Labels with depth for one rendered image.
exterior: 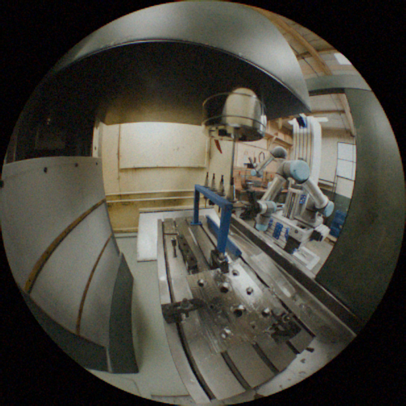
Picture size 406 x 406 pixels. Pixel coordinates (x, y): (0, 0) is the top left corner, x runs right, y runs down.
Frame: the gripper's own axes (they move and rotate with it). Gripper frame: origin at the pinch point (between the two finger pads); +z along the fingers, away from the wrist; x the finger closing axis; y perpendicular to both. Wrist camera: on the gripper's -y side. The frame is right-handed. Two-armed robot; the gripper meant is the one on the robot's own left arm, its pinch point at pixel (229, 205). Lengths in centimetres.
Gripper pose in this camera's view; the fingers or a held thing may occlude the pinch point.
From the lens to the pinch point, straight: 57.1
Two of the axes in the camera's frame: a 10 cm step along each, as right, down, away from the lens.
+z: -9.4, 0.1, -3.5
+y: -1.0, 9.5, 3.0
